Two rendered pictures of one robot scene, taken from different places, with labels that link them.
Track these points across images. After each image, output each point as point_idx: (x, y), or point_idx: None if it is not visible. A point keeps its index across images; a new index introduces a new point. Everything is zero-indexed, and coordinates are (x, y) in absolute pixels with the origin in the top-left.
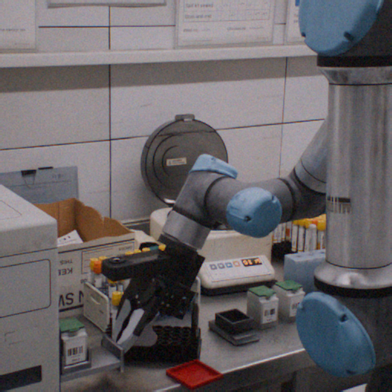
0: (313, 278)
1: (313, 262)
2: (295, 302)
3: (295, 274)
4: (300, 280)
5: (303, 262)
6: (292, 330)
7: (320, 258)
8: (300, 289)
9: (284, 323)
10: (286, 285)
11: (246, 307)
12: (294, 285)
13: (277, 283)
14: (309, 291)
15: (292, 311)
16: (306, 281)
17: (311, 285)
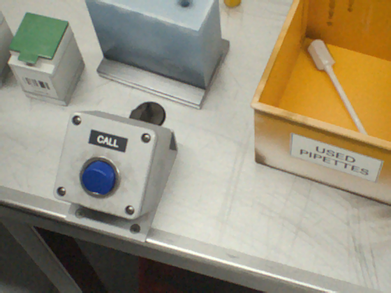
0: (141, 41)
1: (133, 17)
2: (32, 78)
3: (90, 15)
4: (107, 31)
5: (104, 5)
6: (0, 120)
7: (150, 17)
8: (47, 61)
9: (21, 92)
10: (31, 34)
11: (43, 3)
12: (38, 47)
13: (26, 17)
14: (137, 56)
15: (31, 87)
16: (124, 38)
17: (141, 50)
